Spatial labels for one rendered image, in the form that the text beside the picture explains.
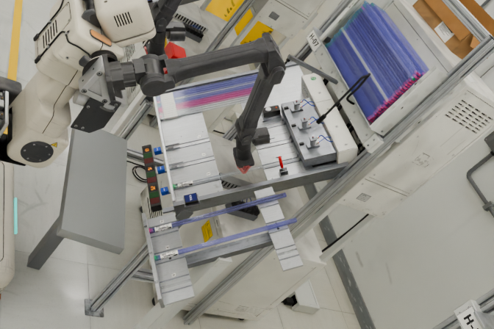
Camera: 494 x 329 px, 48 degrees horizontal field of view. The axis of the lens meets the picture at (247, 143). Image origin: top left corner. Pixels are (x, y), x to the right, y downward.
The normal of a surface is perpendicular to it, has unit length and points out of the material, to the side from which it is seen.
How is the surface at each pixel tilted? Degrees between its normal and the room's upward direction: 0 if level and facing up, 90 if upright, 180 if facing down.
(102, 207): 0
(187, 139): 43
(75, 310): 0
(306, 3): 90
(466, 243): 90
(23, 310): 0
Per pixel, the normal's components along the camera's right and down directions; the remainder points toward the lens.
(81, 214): 0.60, -0.65
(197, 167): -0.07, -0.68
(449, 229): -0.75, -0.31
